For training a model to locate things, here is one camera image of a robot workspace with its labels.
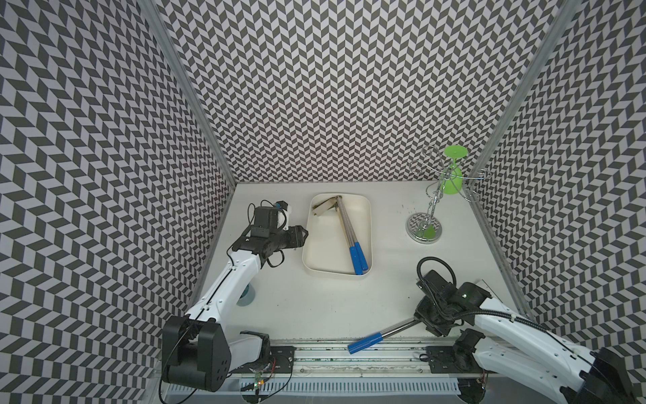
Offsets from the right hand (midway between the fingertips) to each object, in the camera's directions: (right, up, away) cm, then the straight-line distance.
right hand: (418, 326), depth 77 cm
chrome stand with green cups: (+11, +47, +1) cm, 49 cm away
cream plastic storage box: (-29, +21, +19) cm, 41 cm away
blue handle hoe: (-19, +18, +12) cm, 29 cm away
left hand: (-37, +27, +7) cm, 47 cm away
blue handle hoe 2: (-19, -5, -2) cm, 20 cm away
